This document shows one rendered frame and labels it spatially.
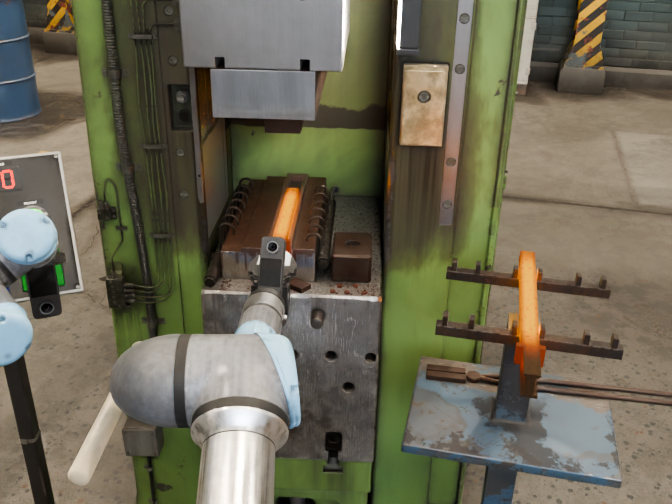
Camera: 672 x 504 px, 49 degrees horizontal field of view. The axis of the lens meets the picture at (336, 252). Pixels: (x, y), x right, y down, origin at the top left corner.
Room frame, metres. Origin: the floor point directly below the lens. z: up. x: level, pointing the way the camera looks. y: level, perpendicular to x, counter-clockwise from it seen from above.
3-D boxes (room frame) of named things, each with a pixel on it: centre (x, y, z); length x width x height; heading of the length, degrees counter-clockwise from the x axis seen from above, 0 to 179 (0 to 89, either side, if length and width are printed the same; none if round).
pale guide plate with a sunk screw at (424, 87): (1.51, -0.18, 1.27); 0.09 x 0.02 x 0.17; 88
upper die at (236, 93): (1.60, 0.14, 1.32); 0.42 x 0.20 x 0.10; 178
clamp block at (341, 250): (1.44, -0.04, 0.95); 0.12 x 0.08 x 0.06; 178
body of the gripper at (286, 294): (1.22, 0.13, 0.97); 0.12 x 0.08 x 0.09; 178
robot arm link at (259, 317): (1.06, 0.13, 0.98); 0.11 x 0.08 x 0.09; 178
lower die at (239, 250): (1.60, 0.14, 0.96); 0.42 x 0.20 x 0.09; 178
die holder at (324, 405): (1.60, 0.08, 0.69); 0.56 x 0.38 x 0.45; 178
